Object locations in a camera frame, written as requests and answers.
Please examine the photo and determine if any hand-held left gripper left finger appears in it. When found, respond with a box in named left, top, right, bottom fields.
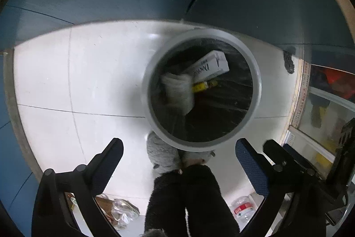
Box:
left=32, top=138, right=124, bottom=237

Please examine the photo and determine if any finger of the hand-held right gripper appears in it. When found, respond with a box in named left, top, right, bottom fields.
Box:
left=327, top=118, right=355, bottom=207

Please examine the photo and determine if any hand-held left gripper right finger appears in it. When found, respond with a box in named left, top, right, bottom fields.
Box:
left=235, top=138, right=333, bottom=237

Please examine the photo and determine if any grey round trash can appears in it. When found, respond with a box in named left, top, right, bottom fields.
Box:
left=141, top=27, right=262, bottom=153

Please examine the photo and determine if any white paper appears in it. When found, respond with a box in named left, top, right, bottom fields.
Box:
left=159, top=73, right=196, bottom=115

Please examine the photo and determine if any black trash bag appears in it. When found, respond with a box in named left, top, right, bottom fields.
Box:
left=147, top=37, right=256, bottom=143

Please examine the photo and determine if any brown paper scrap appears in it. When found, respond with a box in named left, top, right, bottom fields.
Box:
left=94, top=194, right=117, bottom=223

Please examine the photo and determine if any clear plastic bottle red label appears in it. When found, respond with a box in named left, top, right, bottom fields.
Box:
left=230, top=194, right=264, bottom=223

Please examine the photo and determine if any grey plush cloth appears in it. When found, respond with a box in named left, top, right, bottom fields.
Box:
left=146, top=131, right=216, bottom=174

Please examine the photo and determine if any crumpled clear plastic wrapper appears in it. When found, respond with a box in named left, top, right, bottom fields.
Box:
left=111, top=198, right=140, bottom=230

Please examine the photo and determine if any glass display case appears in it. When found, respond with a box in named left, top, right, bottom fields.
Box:
left=288, top=59, right=355, bottom=171

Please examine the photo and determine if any grey fluffy slipper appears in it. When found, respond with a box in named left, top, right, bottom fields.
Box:
left=140, top=229, right=167, bottom=237

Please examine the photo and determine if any red orange item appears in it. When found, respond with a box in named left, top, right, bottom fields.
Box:
left=323, top=66, right=355, bottom=100

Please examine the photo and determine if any yellow tube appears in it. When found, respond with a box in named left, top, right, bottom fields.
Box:
left=192, top=79, right=218, bottom=93

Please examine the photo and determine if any white cardboard box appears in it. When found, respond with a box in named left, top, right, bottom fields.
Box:
left=185, top=50, right=230, bottom=83

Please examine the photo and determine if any black fuzzy object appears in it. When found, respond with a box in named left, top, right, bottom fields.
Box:
left=282, top=46, right=296, bottom=75

